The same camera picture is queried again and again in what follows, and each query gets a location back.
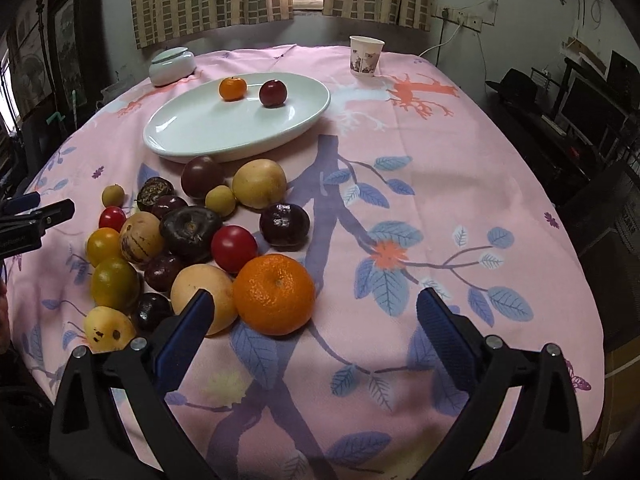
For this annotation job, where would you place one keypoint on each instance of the dark cherry plum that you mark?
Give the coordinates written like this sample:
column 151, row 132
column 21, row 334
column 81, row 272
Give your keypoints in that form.
column 161, row 272

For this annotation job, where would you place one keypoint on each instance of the white oval plate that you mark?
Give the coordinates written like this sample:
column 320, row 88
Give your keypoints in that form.
column 199, row 122

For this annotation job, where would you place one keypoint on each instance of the yellow orange tomato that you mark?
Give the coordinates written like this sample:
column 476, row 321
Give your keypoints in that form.
column 102, row 244

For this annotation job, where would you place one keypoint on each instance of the large yellow pear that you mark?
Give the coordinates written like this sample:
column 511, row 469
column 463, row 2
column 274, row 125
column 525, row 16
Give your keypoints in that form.
column 259, row 184

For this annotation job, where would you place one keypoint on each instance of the blackish small plum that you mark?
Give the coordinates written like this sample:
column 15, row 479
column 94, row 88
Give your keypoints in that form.
column 151, row 310

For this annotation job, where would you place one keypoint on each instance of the dark red plum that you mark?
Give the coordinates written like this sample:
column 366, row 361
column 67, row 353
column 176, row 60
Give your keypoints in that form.
column 273, row 93

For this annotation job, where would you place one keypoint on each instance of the pink floral tablecloth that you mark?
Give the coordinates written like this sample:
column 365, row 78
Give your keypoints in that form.
column 407, row 184

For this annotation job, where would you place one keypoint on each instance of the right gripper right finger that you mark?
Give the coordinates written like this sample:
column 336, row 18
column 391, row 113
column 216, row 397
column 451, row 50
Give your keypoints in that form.
column 544, row 436

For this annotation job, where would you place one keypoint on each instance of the dark purple ribbed tomato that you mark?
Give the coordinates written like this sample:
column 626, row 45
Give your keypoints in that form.
column 188, row 233

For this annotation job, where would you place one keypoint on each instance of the wrinkled dark passion fruit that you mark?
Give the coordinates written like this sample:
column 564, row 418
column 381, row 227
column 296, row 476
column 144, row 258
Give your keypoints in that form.
column 151, row 191

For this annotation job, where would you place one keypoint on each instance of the dark computer monitor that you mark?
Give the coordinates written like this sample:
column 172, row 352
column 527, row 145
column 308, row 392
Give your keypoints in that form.
column 593, row 116

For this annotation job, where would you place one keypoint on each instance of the spotted yellow fruit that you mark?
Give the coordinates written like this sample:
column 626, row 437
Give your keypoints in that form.
column 107, row 330

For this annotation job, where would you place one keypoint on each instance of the dark purple plum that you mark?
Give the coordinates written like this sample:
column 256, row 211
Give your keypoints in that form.
column 284, row 226

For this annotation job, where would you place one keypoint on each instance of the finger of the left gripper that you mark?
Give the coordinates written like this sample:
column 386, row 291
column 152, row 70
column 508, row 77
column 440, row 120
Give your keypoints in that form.
column 19, row 204
column 24, row 232

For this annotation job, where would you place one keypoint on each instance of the white lidded ceramic jar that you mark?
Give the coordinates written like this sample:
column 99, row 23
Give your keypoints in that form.
column 171, row 65

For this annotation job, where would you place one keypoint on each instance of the dark framed cabinet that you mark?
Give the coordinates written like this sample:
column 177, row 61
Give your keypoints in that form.
column 56, row 54

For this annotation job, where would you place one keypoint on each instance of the white wall power strip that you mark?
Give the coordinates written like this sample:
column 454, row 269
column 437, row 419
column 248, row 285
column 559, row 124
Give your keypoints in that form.
column 459, row 17

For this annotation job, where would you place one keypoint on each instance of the tiny yellow-green longan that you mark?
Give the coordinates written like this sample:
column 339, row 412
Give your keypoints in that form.
column 113, row 196

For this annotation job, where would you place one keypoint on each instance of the small orange tangerine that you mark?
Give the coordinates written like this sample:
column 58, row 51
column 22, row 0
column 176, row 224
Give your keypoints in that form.
column 232, row 89

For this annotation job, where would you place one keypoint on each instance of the small dark plum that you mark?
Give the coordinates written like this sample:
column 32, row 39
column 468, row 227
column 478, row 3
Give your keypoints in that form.
column 167, row 204

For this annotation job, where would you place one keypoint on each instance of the small yellow-green longan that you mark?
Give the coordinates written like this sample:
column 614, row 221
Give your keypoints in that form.
column 221, row 201

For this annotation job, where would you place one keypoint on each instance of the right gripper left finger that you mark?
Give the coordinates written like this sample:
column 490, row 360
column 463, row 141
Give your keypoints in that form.
column 87, row 437

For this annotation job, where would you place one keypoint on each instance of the small red cherry tomato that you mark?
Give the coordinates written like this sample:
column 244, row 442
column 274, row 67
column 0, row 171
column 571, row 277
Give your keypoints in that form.
column 113, row 218

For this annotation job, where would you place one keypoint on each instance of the large orange mandarin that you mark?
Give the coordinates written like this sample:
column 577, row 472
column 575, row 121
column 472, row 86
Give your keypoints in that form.
column 274, row 295

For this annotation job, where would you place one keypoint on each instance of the green yellow tomato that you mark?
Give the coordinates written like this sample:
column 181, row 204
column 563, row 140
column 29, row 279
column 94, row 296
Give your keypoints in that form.
column 116, row 284

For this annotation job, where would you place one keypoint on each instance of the patterned paper cup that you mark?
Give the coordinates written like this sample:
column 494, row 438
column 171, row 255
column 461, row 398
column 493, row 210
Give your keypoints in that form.
column 365, row 52

